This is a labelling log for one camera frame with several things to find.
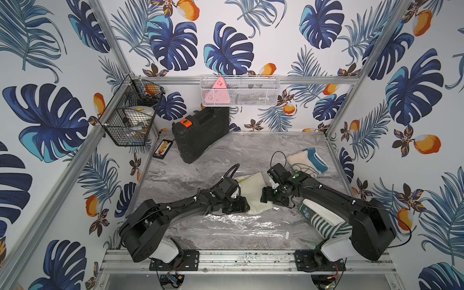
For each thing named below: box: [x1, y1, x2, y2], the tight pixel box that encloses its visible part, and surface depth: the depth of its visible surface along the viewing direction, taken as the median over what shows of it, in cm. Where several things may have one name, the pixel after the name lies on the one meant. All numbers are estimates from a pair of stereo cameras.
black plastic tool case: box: [171, 106, 229, 164], surface depth 96 cm
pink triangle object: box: [204, 76, 231, 105], surface depth 92 cm
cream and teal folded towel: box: [286, 148, 329, 178], surface depth 105 cm
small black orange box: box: [152, 138, 173, 160], surface depth 112 cm
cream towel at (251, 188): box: [234, 172, 274, 216], surface depth 94 cm
